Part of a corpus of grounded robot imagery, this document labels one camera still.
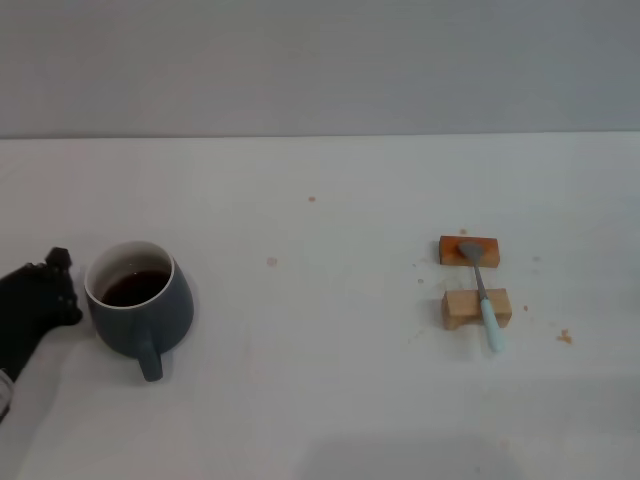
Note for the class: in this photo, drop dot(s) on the dark grey ceramic coffee mug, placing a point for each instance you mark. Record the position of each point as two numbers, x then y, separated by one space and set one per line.
130 330

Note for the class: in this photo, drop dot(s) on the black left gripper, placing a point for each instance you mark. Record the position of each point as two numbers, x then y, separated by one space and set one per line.
25 310

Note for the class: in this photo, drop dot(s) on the pale notched wooden block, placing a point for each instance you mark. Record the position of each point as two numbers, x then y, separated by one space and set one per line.
460 307

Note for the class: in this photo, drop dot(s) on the orange-stained wooden block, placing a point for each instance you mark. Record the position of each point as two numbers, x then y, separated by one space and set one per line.
490 255

